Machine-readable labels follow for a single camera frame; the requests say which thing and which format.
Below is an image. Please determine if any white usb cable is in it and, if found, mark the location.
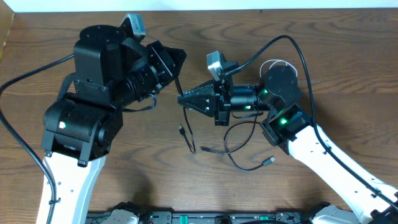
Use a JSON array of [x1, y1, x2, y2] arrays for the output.
[[259, 58, 299, 78]]

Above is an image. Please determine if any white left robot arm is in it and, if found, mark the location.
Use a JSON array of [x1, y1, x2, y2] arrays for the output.
[[42, 25, 187, 223]]

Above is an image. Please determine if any black right camera cable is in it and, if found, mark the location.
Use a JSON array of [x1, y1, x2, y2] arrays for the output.
[[223, 34, 398, 212]]

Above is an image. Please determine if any thin black usb cable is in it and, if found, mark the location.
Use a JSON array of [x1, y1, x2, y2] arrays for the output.
[[174, 77, 231, 156]]

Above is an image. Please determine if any black camera cable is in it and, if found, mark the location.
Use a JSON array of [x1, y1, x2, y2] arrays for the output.
[[223, 34, 398, 212], [0, 53, 77, 224]]

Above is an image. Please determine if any black left camera cable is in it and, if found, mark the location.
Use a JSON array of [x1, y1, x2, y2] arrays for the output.
[[0, 53, 77, 224]]

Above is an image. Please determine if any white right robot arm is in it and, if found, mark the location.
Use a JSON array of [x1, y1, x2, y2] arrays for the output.
[[177, 65, 397, 223]]

